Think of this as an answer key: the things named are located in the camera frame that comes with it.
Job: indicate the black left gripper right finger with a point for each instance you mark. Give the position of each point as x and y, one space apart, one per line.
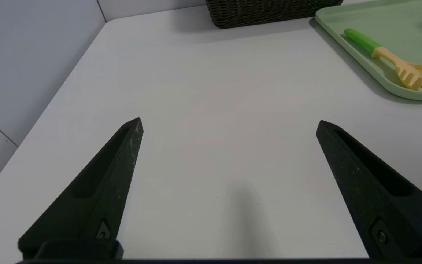
376 205

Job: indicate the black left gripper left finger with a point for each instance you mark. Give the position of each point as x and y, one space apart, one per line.
97 205

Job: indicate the dark brown wicker basket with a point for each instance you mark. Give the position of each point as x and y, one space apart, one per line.
269 13

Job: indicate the light green plastic tray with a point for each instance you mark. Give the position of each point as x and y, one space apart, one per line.
398 22

